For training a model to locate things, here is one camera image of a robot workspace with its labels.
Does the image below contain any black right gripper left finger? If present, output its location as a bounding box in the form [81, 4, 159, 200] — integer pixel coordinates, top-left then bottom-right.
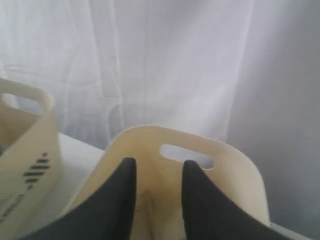
[25, 157, 137, 240]

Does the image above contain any white backdrop curtain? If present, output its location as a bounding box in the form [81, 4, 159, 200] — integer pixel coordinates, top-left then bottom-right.
[0, 0, 320, 239]

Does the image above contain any cream bin with square mark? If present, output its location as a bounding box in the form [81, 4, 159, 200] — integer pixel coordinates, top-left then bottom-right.
[0, 79, 62, 240]

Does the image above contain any cream bin with triangle mark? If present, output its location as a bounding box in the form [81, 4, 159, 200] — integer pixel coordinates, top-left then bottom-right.
[66, 125, 271, 240]

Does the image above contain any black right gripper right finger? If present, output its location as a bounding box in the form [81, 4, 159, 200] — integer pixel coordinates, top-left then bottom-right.
[181, 160, 306, 240]

